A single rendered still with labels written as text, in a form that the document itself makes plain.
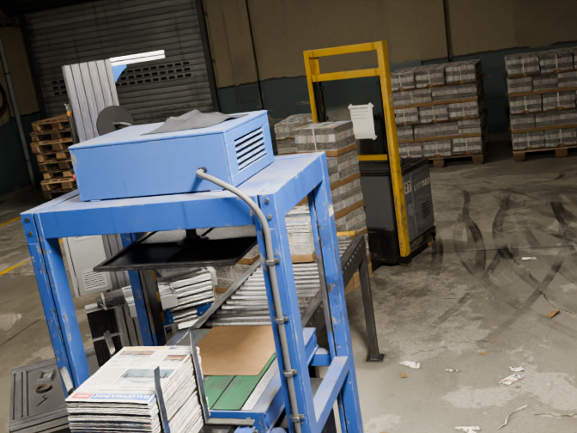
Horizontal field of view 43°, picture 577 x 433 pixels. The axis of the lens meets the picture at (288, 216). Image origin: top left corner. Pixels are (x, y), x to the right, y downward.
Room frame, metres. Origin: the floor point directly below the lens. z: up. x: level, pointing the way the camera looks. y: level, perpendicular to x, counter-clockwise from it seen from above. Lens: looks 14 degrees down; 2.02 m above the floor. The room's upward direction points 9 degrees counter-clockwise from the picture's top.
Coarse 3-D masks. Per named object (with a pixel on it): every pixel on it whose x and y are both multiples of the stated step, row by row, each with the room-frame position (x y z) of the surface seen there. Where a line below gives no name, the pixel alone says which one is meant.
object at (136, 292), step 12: (132, 240) 3.09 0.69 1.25; (132, 276) 3.09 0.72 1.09; (144, 276) 3.08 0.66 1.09; (132, 288) 3.10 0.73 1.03; (144, 288) 3.08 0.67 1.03; (144, 300) 3.09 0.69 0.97; (156, 300) 3.13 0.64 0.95; (144, 312) 3.09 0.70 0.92; (156, 312) 3.11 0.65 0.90; (144, 324) 3.09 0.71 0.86; (156, 324) 3.09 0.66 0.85; (144, 336) 3.10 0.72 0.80; (156, 336) 3.07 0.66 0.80
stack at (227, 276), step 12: (336, 192) 5.41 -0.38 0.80; (336, 204) 5.39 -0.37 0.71; (336, 228) 5.36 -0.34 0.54; (252, 252) 4.58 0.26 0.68; (240, 264) 4.63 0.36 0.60; (216, 276) 4.77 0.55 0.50; (228, 276) 4.70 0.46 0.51; (240, 276) 4.63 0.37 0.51; (228, 288) 4.71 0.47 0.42; (348, 288) 5.39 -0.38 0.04
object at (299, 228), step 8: (288, 216) 3.98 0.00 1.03; (296, 216) 3.95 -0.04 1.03; (304, 216) 3.92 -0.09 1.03; (288, 224) 3.83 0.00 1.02; (296, 224) 3.81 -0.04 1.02; (304, 224) 3.80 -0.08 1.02; (288, 232) 3.83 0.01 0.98; (296, 232) 3.82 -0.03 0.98; (304, 232) 3.81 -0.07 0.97; (312, 232) 3.86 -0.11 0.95; (288, 240) 3.84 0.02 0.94; (296, 240) 3.83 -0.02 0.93; (304, 240) 3.81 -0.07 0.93; (312, 240) 3.86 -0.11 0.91; (296, 248) 3.83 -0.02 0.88; (304, 248) 3.81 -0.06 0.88; (312, 248) 3.83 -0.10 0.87; (312, 256) 3.81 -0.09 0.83
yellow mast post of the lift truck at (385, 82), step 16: (384, 48) 5.80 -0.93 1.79; (384, 64) 5.78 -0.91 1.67; (384, 80) 5.78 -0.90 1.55; (384, 96) 5.79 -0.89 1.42; (384, 112) 5.80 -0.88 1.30; (384, 128) 5.83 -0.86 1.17; (400, 176) 5.82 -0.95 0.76; (400, 192) 5.79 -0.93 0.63; (400, 208) 5.78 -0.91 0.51; (400, 224) 5.78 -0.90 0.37; (400, 240) 5.79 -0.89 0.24
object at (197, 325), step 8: (256, 264) 3.93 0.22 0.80; (248, 272) 3.80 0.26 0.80; (240, 280) 3.68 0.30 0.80; (232, 288) 3.58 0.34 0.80; (224, 296) 3.47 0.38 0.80; (216, 304) 3.37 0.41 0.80; (208, 312) 3.29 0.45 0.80; (200, 320) 3.19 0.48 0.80; (192, 328) 3.11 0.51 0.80; (200, 328) 3.11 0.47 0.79
